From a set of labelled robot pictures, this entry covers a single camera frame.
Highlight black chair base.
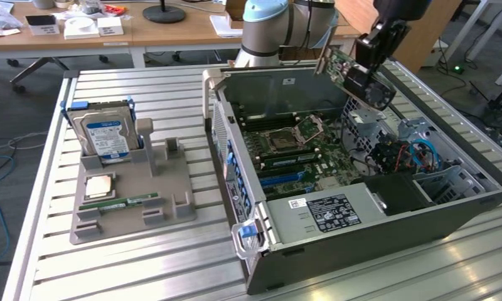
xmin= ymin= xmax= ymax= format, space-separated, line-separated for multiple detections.
xmin=8 ymin=56 xmax=70 ymax=94

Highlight wooden cabinet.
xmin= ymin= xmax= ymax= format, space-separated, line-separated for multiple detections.
xmin=336 ymin=0 xmax=463 ymax=72

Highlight stack of white papers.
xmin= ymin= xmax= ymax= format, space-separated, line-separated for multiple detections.
xmin=209 ymin=14 xmax=246 ymax=38

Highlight silver perforated drive cage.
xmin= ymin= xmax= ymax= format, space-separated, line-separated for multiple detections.
xmin=340 ymin=90 xmax=405 ymax=151

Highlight clear plastic bag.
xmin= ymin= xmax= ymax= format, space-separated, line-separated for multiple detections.
xmin=0 ymin=1 xmax=25 ymax=29

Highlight blue expansion slot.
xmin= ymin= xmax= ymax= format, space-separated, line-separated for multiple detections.
xmin=259 ymin=171 xmax=306 ymax=191

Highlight silver power supply unit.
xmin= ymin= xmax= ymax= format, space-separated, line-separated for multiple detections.
xmin=266 ymin=183 xmax=388 ymax=245

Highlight blue floor cable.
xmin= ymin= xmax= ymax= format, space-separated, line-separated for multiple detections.
xmin=0 ymin=149 xmax=17 ymax=270

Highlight green RAM stick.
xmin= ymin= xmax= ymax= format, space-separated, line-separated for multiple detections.
xmin=256 ymin=152 xmax=322 ymax=169
xmin=77 ymin=193 xmax=160 ymax=211

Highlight brown cardboard box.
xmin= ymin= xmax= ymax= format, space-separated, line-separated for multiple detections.
xmin=225 ymin=0 xmax=247 ymax=22

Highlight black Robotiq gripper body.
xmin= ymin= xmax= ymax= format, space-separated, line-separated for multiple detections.
xmin=371 ymin=0 xmax=429 ymax=21

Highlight metal socket cover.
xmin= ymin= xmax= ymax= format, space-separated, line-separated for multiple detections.
xmin=295 ymin=114 xmax=324 ymax=144

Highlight green motherboard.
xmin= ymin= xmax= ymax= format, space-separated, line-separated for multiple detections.
xmin=232 ymin=106 xmax=360 ymax=201

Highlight plain white box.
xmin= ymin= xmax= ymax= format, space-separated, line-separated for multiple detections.
xmin=96 ymin=16 xmax=124 ymax=37

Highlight silver disk bay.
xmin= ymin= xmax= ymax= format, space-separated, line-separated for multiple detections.
xmin=413 ymin=165 xmax=486 ymax=204

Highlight grey plastic parts rack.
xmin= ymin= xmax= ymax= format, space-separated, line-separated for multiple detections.
xmin=68 ymin=117 xmax=200 ymax=245

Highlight hard disk in blue carrier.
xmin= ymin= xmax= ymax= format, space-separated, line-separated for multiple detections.
xmin=60 ymin=97 xmax=136 ymax=164

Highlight white floor cable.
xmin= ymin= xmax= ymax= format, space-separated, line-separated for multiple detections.
xmin=0 ymin=131 xmax=49 ymax=151

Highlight white box with black top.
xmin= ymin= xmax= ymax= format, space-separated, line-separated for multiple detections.
xmin=24 ymin=14 xmax=61 ymax=36

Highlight black open PC case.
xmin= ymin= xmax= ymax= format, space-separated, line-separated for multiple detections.
xmin=203 ymin=61 xmax=502 ymax=295

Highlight red small packet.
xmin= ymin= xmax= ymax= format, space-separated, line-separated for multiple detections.
xmin=104 ymin=4 xmax=129 ymax=16

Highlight black wire bundle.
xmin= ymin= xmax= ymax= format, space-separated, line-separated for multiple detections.
xmin=367 ymin=140 xmax=415 ymax=175

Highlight green graphics card black fan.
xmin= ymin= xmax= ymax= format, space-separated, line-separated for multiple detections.
xmin=312 ymin=43 xmax=398 ymax=111

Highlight wooden office desk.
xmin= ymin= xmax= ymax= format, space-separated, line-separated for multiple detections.
xmin=0 ymin=3 xmax=133 ymax=60
xmin=131 ymin=0 xmax=363 ymax=68

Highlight CPU socket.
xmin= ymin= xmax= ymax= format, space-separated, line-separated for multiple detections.
xmin=267 ymin=125 xmax=308 ymax=154

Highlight black round lamp base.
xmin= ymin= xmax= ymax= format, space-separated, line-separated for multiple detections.
xmin=141 ymin=0 xmax=187 ymax=24

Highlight red wire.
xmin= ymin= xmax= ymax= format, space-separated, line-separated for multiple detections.
xmin=394 ymin=147 xmax=407 ymax=172

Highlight black tripod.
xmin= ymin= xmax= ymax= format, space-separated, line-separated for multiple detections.
xmin=467 ymin=80 xmax=502 ymax=132

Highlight copper-topped CPU chip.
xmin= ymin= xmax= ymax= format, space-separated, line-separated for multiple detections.
xmin=84 ymin=175 xmax=117 ymax=199

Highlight blue data wire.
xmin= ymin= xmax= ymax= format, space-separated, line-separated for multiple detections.
xmin=407 ymin=137 xmax=443 ymax=175

